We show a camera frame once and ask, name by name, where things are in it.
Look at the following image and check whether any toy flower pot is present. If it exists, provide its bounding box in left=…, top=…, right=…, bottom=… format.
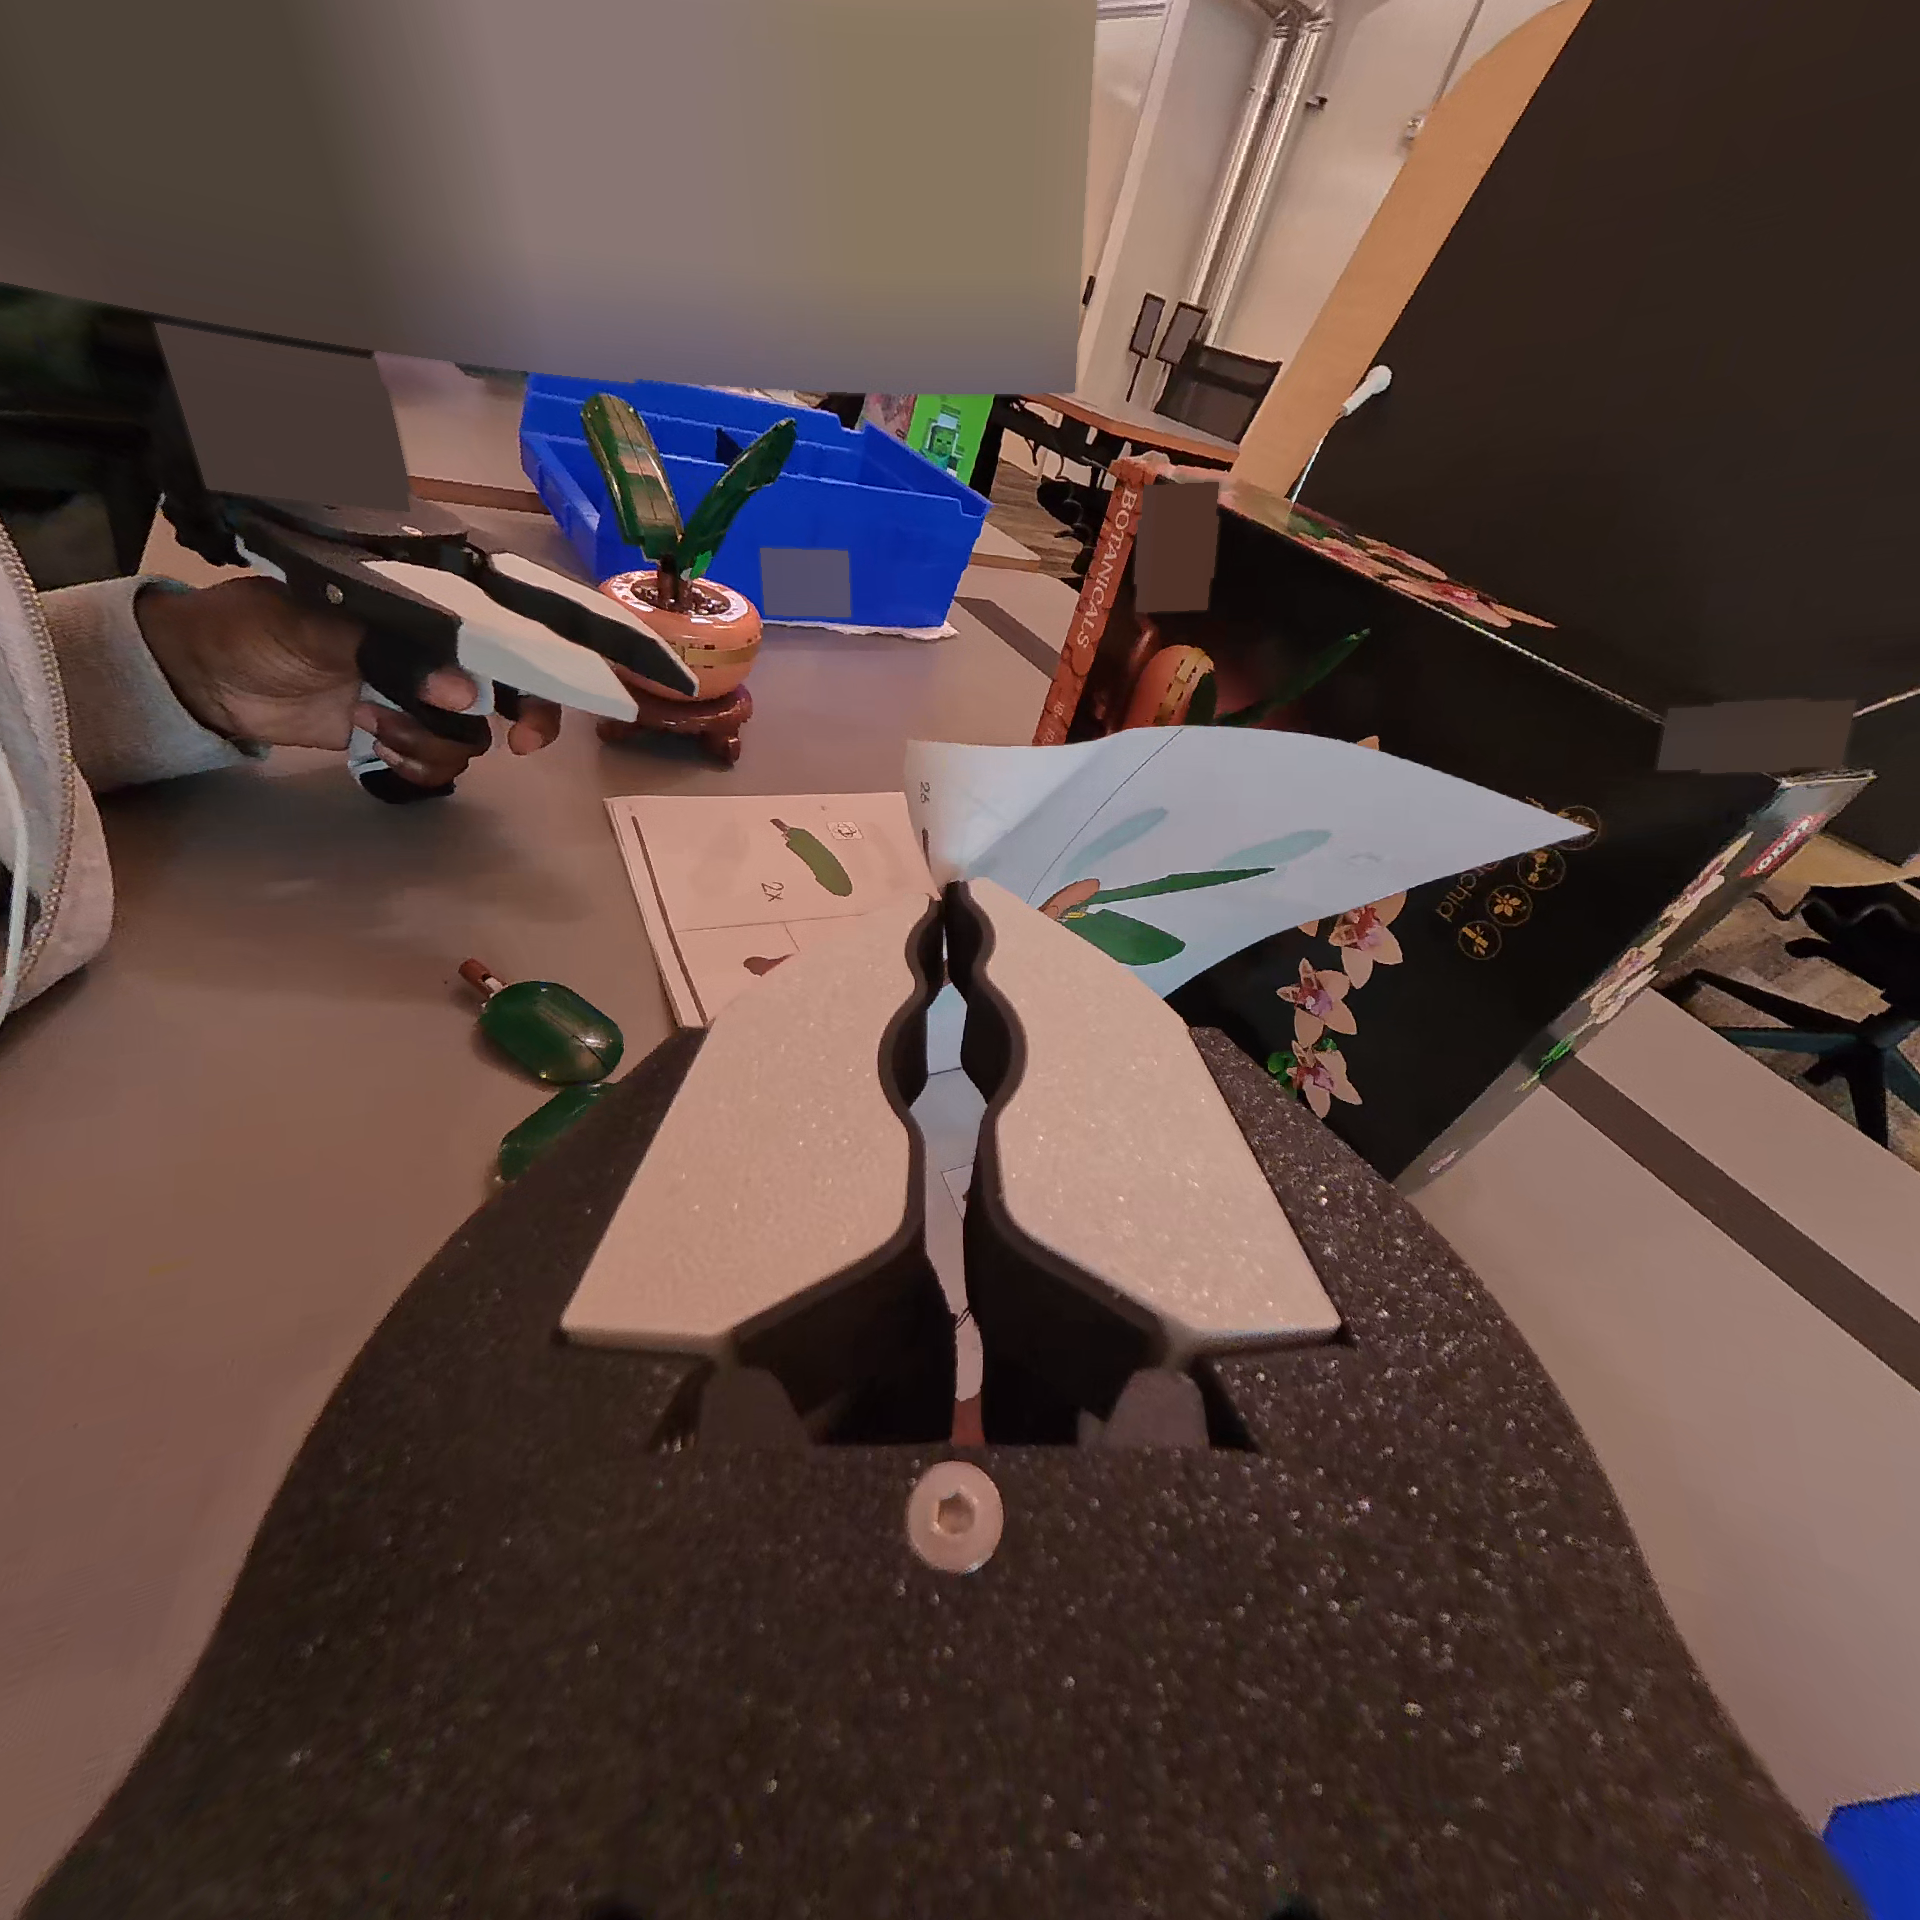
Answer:
left=593, top=566, right=768, bottom=767

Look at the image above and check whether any silver vertical pipe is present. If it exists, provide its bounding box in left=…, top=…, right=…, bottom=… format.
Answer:
left=1200, top=0, right=1327, bottom=346

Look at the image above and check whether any white rounded-tip rod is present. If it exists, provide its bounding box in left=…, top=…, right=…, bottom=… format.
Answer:
left=1289, top=367, right=1396, bottom=495

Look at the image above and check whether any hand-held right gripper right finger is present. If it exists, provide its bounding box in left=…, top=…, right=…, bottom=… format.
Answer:
left=953, top=877, right=1343, bottom=1361

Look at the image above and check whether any green toy set box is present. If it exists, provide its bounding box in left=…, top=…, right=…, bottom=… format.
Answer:
left=908, top=392, right=998, bottom=488

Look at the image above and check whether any person's left hand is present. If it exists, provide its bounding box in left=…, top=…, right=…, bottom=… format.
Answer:
left=167, top=573, right=566, bottom=788

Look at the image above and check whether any blue plastic bin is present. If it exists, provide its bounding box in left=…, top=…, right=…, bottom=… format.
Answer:
left=519, top=373, right=991, bottom=633

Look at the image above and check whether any large black cardboard board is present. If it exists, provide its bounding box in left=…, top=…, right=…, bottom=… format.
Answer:
left=1229, top=0, right=1920, bottom=721

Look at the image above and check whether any brown-topped office desk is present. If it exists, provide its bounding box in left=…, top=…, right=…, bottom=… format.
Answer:
left=1025, top=392, right=1247, bottom=471

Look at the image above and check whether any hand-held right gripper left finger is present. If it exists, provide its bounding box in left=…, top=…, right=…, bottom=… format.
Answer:
left=560, top=885, right=945, bottom=1345

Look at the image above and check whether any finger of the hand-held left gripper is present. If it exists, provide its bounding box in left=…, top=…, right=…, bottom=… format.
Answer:
left=478, top=551, right=701, bottom=701
left=362, top=557, right=645, bottom=721

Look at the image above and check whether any black orchid toy set box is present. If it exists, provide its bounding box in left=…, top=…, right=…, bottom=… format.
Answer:
left=1034, top=456, right=1877, bottom=1185

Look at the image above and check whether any grey desk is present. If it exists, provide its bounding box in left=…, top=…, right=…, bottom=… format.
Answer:
left=0, top=352, right=1920, bottom=1920

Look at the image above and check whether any building instruction booklet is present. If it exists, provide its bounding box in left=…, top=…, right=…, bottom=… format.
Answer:
left=607, top=726, right=1592, bottom=1185

